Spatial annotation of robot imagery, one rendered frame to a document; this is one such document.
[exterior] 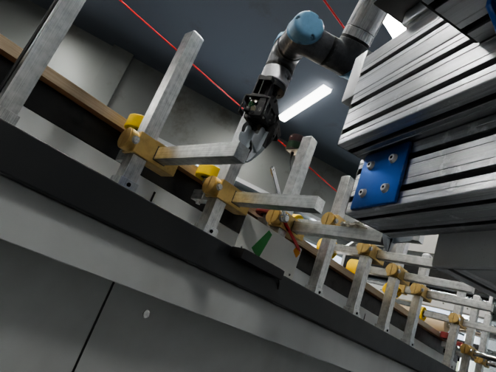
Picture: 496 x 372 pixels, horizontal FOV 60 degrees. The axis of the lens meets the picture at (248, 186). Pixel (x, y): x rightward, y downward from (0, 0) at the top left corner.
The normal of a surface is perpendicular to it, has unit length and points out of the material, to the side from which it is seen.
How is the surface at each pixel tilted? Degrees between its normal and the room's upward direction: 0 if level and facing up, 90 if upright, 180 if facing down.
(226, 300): 90
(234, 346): 90
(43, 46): 90
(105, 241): 90
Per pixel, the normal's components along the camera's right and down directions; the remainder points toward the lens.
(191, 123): 0.38, -0.16
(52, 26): 0.69, 0.03
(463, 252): -0.86, -0.43
